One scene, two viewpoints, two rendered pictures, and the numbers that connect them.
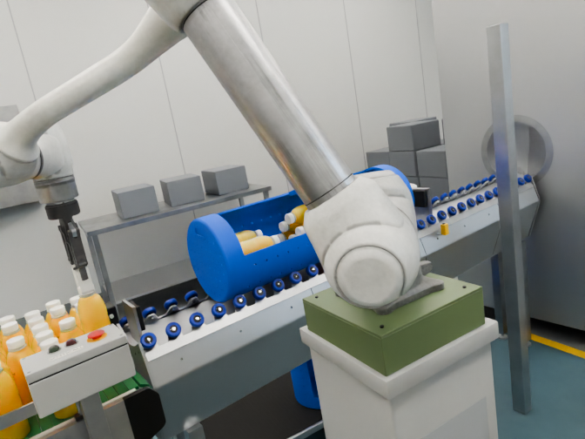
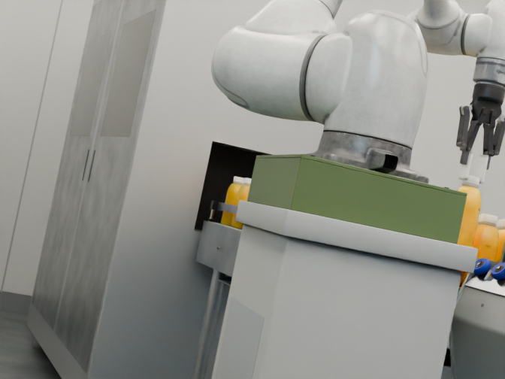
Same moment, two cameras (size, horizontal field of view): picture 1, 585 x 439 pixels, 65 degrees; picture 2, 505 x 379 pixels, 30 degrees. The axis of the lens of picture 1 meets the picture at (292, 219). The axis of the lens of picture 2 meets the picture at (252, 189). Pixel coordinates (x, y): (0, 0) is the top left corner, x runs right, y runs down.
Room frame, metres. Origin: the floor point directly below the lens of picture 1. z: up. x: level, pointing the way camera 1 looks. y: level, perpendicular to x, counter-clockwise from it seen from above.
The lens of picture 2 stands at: (1.20, -1.77, 1.00)
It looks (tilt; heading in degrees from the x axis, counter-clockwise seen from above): 1 degrees up; 104
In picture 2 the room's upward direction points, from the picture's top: 12 degrees clockwise
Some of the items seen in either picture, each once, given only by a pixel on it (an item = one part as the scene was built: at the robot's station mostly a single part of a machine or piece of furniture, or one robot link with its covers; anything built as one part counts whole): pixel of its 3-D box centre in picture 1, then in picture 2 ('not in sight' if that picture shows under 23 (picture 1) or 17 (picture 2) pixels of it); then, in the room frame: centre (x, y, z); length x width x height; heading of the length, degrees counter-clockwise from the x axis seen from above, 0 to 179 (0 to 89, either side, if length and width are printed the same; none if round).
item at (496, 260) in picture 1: (499, 288); not in sight; (2.51, -1.12, 0.31); 0.06 x 0.06 x 0.63; 35
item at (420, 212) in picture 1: (420, 205); not in sight; (2.05, -0.58, 1.00); 0.10 x 0.04 x 0.15; 35
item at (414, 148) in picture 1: (431, 174); not in sight; (5.00, -1.59, 0.59); 1.20 x 0.80 x 1.19; 28
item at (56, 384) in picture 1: (79, 367); not in sight; (0.94, 0.52, 1.05); 0.20 x 0.10 x 0.10; 125
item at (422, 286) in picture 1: (393, 276); (367, 157); (0.99, -0.20, 1.11); 0.22 x 0.18 x 0.06; 117
